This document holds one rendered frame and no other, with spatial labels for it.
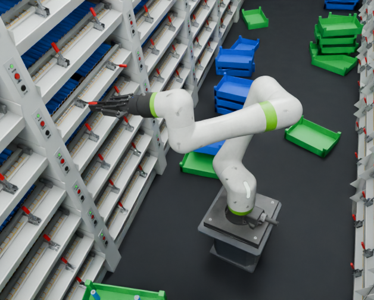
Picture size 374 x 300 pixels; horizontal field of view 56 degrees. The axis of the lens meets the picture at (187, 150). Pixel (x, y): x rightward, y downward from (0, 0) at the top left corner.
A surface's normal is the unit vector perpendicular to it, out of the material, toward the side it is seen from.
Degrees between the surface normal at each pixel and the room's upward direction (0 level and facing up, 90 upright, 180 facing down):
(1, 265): 19
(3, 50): 90
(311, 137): 0
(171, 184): 0
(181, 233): 0
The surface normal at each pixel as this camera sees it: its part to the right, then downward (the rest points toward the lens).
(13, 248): 0.21, -0.59
